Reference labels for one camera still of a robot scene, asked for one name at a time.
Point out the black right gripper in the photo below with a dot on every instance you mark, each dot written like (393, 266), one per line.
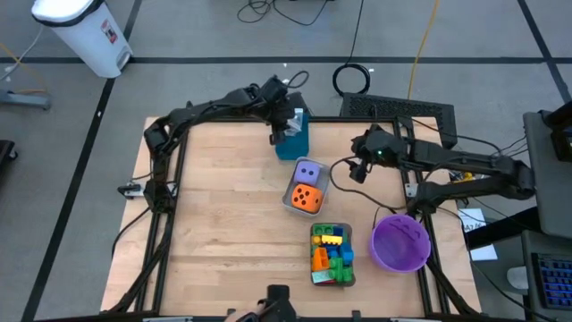
(380, 147)

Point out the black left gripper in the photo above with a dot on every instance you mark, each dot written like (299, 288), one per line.
(275, 103)

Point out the white plastic bin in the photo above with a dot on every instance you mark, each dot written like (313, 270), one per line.
(324, 170)

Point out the purple foam die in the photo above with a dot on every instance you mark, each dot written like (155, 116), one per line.
(307, 173)

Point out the orange foam die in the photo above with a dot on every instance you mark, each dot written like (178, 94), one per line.
(306, 198)

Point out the small yellow toy brick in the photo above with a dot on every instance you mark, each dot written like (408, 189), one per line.
(316, 240)

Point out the large orange peg block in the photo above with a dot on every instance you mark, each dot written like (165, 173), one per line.
(319, 259)

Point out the light cyan toy brick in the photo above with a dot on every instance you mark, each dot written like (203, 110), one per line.
(322, 277)

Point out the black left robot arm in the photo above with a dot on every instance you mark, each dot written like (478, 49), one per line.
(196, 112)

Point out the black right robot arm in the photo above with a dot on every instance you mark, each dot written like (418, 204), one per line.
(469, 165)

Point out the teal plastic bin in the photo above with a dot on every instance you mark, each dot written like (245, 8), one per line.
(292, 149)

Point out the black box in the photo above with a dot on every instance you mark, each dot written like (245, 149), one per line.
(301, 100)

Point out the grey translucent plastic bin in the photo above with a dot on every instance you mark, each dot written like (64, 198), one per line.
(353, 232)

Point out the black perforated computer case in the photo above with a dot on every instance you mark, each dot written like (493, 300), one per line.
(402, 109)

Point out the purple plastic bucket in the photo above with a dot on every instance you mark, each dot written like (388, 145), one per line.
(400, 243)

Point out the white paper sheet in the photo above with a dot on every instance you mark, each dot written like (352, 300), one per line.
(485, 252)

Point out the black desk leg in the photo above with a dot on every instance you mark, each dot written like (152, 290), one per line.
(500, 230)

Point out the white computer mouse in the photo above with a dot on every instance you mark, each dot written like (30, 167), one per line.
(517, 278)

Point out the white pedal trash can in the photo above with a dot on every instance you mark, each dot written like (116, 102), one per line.
(85, 36)

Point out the laptop with lit keyboard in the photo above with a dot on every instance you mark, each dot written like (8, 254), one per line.
(554, 282)

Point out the grey stand base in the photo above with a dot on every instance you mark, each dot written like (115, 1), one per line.
(27, 99)

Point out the black floor object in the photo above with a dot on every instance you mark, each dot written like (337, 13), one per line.
(5, 152)

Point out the black aluminium table frame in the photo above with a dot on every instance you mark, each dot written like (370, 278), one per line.
(348, 119)

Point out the silver arm base bracket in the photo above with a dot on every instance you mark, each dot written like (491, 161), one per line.
(411, 190)

